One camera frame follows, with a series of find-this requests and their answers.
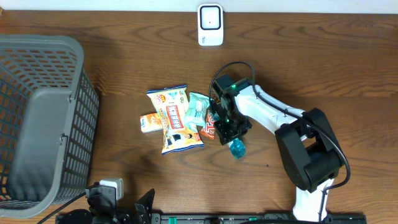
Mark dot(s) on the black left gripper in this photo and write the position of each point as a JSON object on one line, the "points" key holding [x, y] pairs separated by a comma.
{"points": [[143, 207]]}

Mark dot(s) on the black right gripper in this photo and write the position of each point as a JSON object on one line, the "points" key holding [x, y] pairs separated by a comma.
{"points": [[225, 137]]}

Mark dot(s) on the red chocolate bar wrapper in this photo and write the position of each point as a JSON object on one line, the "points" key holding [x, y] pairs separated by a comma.
{"points": [[208, 130]]}

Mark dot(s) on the blue Listerine mouthwash bottle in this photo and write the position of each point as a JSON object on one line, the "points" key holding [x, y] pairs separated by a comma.
{"points": [[236, 146]]}

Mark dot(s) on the mint green wipes pack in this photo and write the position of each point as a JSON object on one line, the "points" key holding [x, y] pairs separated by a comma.
{"points": [[197, 110]]}

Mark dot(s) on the yellow white wipes packet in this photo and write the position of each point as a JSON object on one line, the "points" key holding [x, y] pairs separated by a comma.
{"points": [[171, 104]]}

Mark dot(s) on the orange white snack packet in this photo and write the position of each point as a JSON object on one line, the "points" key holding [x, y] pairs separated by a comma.
{"points": [[150, 123]]}

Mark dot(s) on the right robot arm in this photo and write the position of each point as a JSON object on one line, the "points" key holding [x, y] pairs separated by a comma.
{"points": [[311, 155]]}

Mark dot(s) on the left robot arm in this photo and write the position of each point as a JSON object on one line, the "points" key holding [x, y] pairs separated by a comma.
{"points": [[104, 209]]}

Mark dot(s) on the white barcode scanner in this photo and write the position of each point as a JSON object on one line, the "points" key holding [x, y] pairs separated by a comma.
{"points": [[210, 25]]}

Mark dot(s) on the grey plastic shopping basket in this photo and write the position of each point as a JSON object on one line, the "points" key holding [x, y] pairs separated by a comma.
{"points": [[49, 112]]}

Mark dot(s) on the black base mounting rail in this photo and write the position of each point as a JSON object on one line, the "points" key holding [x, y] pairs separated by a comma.
{"points": [[283, 218]]}

